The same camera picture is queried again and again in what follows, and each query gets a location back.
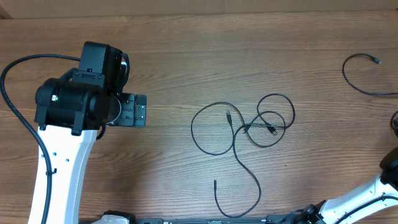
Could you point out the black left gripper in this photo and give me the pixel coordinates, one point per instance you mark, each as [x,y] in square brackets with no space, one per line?
[134,114]

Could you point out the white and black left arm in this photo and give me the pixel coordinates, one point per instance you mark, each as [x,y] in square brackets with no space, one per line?
[70,112]

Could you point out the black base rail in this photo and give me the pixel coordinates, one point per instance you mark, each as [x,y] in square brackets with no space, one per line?
[112,216]

